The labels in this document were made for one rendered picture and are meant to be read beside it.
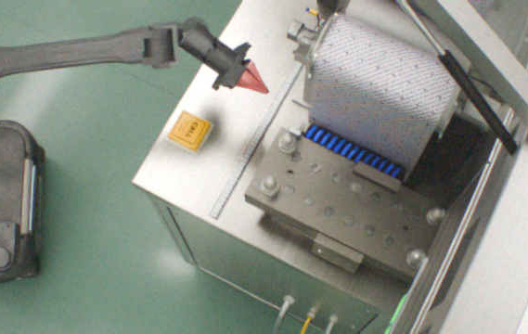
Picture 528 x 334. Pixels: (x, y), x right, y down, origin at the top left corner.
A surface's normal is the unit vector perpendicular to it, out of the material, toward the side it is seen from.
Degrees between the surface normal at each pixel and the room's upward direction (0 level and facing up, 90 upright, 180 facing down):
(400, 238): 0
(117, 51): 44
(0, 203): 0
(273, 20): 0
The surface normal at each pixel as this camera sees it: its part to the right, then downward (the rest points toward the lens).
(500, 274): -0.02, -0.32
